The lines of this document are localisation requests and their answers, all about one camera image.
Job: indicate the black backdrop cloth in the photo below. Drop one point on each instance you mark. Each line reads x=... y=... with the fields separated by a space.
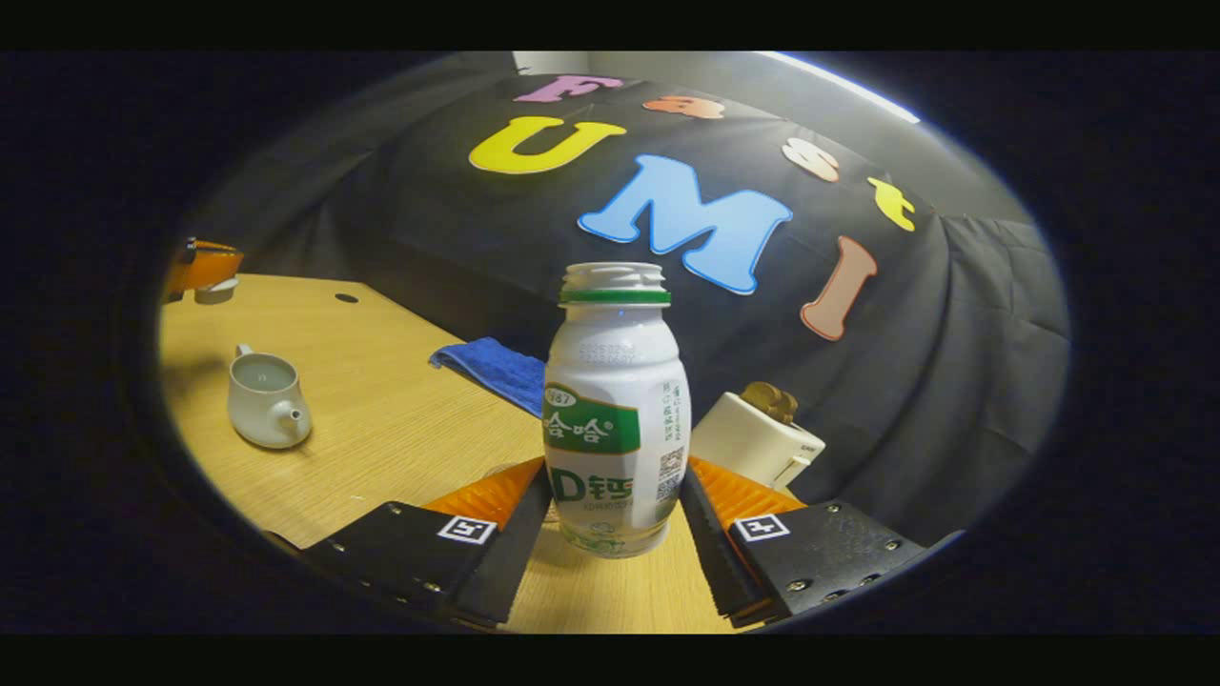
x=905 y=381

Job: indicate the white water bottle green label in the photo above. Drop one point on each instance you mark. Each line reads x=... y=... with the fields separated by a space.
x=610 y=362

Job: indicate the blue towel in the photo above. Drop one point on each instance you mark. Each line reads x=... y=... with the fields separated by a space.
x=496 y=367

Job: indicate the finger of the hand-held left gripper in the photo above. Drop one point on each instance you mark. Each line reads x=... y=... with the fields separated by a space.
x=205 y=265

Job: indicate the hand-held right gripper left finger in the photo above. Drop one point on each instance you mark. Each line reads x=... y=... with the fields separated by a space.
x=496 y=562

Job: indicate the brown bread slice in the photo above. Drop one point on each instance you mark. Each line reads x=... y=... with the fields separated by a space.
x=783 y=405
x=758 y=395

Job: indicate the white teacup lid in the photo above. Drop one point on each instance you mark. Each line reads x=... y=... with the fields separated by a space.
x=217 y=292

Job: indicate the white toaster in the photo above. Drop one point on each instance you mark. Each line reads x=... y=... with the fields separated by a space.
x=748 y=443

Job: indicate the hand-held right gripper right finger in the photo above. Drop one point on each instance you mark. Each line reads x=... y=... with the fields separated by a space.
x=710 y=557

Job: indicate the white ceramic teacup with spout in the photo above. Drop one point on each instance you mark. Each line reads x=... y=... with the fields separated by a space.
x=267 y=414

